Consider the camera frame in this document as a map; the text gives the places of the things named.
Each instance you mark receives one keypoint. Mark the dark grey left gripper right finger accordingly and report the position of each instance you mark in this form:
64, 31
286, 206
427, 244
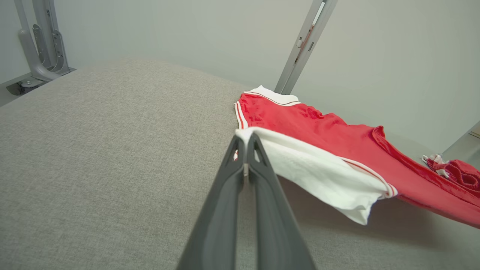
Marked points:
275, 225

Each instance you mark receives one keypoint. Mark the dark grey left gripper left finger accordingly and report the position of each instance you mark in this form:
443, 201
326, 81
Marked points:
219, 225

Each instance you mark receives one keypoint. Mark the red jersey with white sleeves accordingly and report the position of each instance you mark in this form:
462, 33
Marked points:
318, 127

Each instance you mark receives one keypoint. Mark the red shorts with white trim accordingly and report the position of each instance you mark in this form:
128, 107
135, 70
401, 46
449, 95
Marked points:
461, 172

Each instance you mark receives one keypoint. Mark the dark metal floor plate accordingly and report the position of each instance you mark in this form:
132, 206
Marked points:
18, 87

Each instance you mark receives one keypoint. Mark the aluminium wall frame with red mark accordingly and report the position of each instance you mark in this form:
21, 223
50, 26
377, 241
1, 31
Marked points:
300, 56

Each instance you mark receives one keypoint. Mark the plain aluminium wall frame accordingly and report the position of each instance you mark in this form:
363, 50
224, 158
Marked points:
461, 144

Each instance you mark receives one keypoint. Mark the grey metal support post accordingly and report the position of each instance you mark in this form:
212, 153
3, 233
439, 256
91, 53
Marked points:
41, 56

